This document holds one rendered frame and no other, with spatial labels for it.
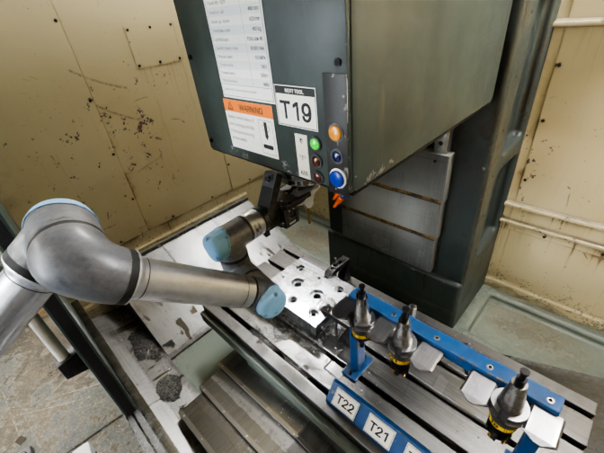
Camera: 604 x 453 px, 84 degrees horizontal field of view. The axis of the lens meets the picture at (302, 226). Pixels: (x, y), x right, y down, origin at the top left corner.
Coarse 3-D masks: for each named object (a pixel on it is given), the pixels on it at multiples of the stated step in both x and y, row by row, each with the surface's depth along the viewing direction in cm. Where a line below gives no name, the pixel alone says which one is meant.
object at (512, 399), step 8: (512, 384) 58; (504, 392) 60; (512, 392) 58; (520, 392) 57; (504, 400) 60; (512, 400) 59; (520, 400) 58; (504, 408) 61; (512, 408) 59; (520, 408) 59
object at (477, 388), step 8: (472, 376) 68; (480, 376) 68; (464, 384) 67; (472, 384) 67; (480, 384) 66; (488, 384) 66; (496, 384) 66; (464, 392) 65; (472, 392) 65; (480, 392) 65; (488, 392) 65; (472, 400) 64; (480, 400) 64; (488, 400) 64
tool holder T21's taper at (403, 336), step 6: (396, 324) 73; (402, 324) 71; (408, 324) 71; (396, 330) 73; (402, 330) 72; (408, 330) 71; (396, 336) 73; (402, 336) 72; (408, 336) 72; (396, 342) 74; (402, 342) 73; (408, 342) 73; (402, 348) 74
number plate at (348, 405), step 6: (336, 390) 96; (342, 390) 95; (336, 396) 95; (342, 396) 94; (348, 396) 93; (336, 402) 95; (342, 402) 94; (348, 402) 93; (354, 402) 92; (342, 408) 94; (348, 408) 93; (354, 408) 92; (348, 414) 93; (354, 414) 91
